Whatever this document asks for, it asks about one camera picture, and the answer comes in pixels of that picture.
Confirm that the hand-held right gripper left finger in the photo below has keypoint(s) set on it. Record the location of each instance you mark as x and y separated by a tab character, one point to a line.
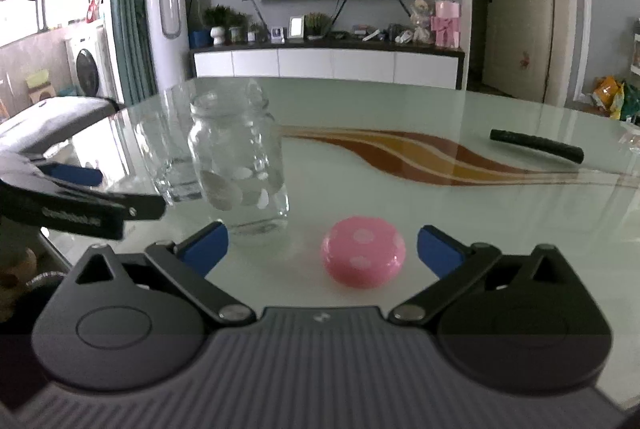
207	246

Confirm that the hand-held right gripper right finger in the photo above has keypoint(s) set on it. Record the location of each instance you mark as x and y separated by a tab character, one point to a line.
437	251

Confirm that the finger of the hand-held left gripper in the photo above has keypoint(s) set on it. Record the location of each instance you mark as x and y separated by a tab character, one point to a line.
135	207
75	175

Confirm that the clear glass cup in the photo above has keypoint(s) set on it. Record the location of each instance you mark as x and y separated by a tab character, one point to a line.
167	159

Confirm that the pink polka dot bottle cap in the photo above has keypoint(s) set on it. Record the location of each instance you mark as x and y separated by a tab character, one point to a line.
363	254

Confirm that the clear glass bottle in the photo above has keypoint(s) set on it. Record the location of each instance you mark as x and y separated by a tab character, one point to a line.
240	159

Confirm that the red detergent bottle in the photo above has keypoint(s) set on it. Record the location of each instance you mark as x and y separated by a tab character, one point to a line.
93	11

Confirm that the wooden stool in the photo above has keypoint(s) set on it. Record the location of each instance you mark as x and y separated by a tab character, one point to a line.
42	95

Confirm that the green basin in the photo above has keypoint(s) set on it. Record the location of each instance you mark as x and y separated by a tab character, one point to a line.
37	80

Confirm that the white washing machine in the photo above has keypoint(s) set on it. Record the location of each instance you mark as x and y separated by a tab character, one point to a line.
90	64

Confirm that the black remote control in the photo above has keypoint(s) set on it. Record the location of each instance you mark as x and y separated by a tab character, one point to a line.
537	146

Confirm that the white tower air conditioner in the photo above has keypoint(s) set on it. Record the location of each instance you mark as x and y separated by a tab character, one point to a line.
167	54

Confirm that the green curtain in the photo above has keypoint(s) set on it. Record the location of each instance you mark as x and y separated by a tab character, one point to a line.
127	9

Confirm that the blue plant pot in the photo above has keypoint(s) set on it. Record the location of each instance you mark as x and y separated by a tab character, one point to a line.
200	39

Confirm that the plant in glass pot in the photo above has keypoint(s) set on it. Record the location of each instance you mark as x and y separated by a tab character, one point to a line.
236	31

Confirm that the plant in white pot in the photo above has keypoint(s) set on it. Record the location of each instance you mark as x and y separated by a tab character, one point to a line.
218	21

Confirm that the small potted plant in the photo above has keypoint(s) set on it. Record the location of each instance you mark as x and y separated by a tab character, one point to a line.
256	33

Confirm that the white television cabinet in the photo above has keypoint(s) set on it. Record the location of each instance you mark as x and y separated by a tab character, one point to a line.
325	64

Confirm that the pink gift box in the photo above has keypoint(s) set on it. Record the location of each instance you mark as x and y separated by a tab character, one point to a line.
446	26

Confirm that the white doll figurine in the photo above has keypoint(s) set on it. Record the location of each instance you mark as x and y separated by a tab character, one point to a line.
421	21

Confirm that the yellow snack bag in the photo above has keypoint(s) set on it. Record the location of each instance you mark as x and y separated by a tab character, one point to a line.
607	94

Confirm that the cream door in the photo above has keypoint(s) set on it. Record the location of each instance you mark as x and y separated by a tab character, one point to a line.
520	34

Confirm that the green snack bag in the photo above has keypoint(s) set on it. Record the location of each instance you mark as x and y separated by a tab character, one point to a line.
631	101

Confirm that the green plant in black pot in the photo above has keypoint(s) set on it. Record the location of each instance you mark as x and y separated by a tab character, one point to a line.
316	26

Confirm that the white photo frame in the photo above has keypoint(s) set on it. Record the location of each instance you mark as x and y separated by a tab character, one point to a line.
296	27

